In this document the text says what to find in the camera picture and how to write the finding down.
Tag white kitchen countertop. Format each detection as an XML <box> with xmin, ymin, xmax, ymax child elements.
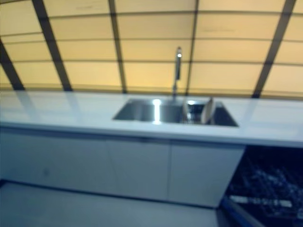
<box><xmin>0</xmin><ymin>90</ymin><xmax>303</xmax><ymax>148</ymax></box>

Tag chrome kitchen faucet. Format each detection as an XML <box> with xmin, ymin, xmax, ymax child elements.
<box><xmin>171</xmin><ymin>46</ymin><xmax>183</xmax><ymax>101</ymax></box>

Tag open dishwasher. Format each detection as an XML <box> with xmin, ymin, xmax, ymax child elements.
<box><xmin>221</xmin><ymin>145</ymin><xmax>303</xmax><ymax>227</ymax></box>

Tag wire dish rack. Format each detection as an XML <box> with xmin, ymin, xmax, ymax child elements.
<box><xmin>180</xmin><ymin>100</ymin><xmax>214</xmax><ymax>125</ymax></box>

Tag dishwasher wire rack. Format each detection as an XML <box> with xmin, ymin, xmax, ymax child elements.
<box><xmin>226</xmin><ymin>151</ymin><xmax>303</xmax><ymax>218</ymax></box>

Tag white ceramic plate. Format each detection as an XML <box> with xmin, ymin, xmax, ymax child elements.
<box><xmin>182</xmin><ymin>98</ymin><xmax>190</xmax><ymax>121</ymax></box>

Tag beige window blinds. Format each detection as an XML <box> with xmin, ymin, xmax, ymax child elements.
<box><xmin>0</xmin><ymin>0</ymin><xmax>303</xmax><ymax>99</ymax></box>

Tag beige ceramic plate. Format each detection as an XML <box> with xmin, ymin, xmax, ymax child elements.
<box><xmin>200</xmin><ymin>96</ymin><xmax>214</xmax><ymax>124</ymax></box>

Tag stainless steel sink basin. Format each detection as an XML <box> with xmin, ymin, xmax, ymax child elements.
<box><xmin>112</xmin><ymin>98</ymin><xmax>239</xmax><ymax>128</ymax></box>

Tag white cabinet door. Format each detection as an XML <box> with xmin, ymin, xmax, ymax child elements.
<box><xmin>107</xmin><ymin>139</ymin><xmax>171</xmax><ymax>201</ymax></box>
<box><xmin>168</xmin><ymin>142</ymin><xmax>246</xmax><ymax>209</ymax></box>
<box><xmin>0</xmin><ymin>127</ymin><xmax>119</xmax><ymax>196</ymax></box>

